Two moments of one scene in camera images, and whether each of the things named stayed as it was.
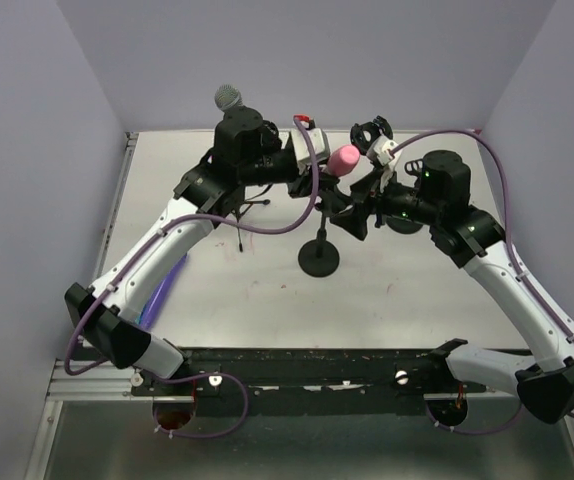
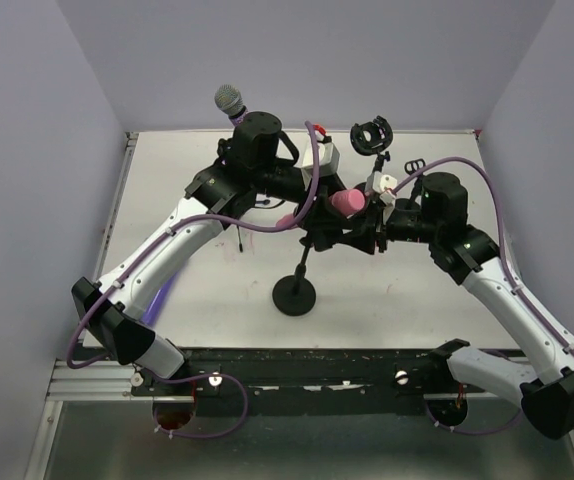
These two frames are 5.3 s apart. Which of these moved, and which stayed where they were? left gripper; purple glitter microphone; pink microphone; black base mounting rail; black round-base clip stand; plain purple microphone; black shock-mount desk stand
Moved: pink microphone; black round-base clip stand; left gripper
Stayed: black base mounting rail; black shock-mount desk stand; purple glitter microphone; plain purple microphone
